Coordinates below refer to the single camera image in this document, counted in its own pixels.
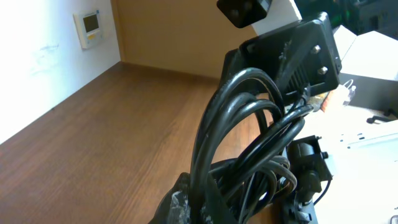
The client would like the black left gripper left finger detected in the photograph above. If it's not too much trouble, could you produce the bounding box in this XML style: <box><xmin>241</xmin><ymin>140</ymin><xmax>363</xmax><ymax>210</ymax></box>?
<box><xmin>149</xmin><ymin>172</ymin><xmax>191</xmax><ymax>224</ymax></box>

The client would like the white wall thermostat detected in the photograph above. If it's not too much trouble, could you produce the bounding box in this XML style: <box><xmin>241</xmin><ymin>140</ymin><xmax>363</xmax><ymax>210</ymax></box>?
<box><xmin>73</xmin><ymin>9</ymin><xmax>103</xmax><ymax>50</ymax></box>

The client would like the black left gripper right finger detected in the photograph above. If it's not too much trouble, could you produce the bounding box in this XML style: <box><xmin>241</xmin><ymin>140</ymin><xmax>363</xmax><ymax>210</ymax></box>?
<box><xmin>205</xmin><ymin>175</ymin><xmax>237</xmax><ymax>224</ymax></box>

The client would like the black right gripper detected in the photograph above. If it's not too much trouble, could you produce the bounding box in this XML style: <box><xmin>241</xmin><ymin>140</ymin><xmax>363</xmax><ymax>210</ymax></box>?
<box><xmin>220</xmin><ymin>12</ymin><xmax>342</xmax><ymax>103</ymax></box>

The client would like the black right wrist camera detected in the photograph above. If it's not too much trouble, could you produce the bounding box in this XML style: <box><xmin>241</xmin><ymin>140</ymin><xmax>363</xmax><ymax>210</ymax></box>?
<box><xmin>216</xmin><ymin>0</ymin><xmax>272</xmax><ymax>29</ymax></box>

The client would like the black cable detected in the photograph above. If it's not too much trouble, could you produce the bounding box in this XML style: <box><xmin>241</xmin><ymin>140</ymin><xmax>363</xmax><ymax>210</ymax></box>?
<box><xmin>189</xmin><ymin>67</ymin><xmax>315</xmax><ymax>224</ymax></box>

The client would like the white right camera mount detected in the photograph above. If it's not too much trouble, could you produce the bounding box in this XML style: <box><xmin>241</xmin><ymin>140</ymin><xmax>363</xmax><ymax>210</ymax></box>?
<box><xmin>252</xmin><ymin>0</ymin><xmax>302</xmax><ymax>35</ymax></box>

